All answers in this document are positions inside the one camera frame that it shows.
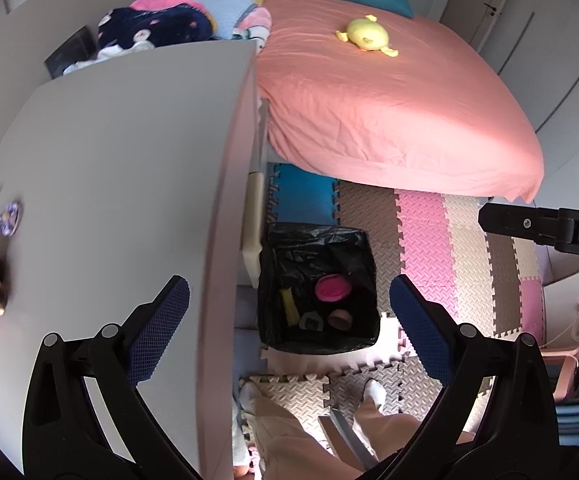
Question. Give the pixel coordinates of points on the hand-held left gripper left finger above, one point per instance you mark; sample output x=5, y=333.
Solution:
x=162, y=330

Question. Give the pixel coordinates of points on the beige foam edge guard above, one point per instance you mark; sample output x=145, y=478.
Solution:
x=253, y=230

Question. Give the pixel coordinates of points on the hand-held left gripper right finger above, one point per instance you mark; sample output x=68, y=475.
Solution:
x=419, y=330

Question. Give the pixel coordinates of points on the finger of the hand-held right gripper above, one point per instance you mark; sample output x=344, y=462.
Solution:
x=519, y=222

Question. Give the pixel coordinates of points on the trash bin with black bag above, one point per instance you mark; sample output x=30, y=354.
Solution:
x=279, y=260

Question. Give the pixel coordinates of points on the navy printed blanket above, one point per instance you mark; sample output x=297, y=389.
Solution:
x=159, y=25

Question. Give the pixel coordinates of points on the yellow plush toy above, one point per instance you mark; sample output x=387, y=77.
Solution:
x=367, y=35

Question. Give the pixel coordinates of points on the pink and white towel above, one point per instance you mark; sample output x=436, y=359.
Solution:
x=257, y=20

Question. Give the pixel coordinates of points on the brown cardboard roll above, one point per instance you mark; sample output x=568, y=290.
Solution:
x=340, y=318

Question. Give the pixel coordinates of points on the grey metal bar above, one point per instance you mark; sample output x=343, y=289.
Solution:
x=347, y=435

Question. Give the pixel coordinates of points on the light blue knitted blanket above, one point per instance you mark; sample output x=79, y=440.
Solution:
x=224, y=10

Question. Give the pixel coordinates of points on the foam puzzle floor mat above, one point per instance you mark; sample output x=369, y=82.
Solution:
x=469, y=260

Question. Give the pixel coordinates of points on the small purple trinket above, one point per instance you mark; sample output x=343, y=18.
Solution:
x=8, y=219

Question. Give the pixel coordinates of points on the blue striped rug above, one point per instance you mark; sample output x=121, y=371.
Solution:
x=572, y=425

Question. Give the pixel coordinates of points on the bright pink cloth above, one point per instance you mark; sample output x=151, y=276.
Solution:
x=154, y=4

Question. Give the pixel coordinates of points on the person's right leg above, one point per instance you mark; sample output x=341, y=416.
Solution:
x=394, y=425

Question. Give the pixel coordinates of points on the white cloth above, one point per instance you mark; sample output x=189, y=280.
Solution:
x=114, y=52

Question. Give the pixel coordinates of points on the pink stool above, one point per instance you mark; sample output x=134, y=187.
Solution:
x=564, y=375

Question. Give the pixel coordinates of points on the bed with pink sheet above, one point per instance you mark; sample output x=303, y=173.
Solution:
x=394, y=110

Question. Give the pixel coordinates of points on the pink round lid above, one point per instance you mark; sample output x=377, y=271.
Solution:
x=333, y=289

